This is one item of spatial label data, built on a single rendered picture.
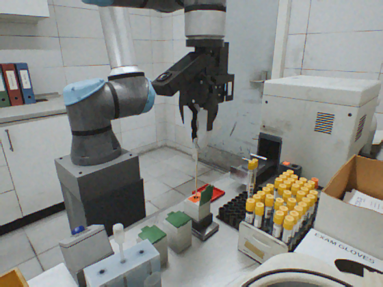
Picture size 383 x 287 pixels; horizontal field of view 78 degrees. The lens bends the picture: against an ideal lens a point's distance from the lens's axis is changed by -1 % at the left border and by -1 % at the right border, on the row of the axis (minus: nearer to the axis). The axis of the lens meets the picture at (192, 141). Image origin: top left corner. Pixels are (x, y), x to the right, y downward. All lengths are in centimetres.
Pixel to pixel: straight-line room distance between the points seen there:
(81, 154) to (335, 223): 65
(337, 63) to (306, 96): 135
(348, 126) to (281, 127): 19
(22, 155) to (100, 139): 137
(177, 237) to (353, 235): 31
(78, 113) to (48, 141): 136
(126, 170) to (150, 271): 41
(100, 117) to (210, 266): 48
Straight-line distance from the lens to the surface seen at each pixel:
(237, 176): 74
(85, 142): 75
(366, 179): 73
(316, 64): 215
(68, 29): 273
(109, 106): 74
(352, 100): 74
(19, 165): 209
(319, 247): 50
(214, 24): 45
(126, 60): 79
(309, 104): 77
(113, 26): 81
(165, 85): 40
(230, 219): 60
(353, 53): 208
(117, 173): 75
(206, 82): 44
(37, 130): 204
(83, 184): 72
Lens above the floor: 126
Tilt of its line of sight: 20 degrees down
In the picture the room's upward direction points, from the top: straight up
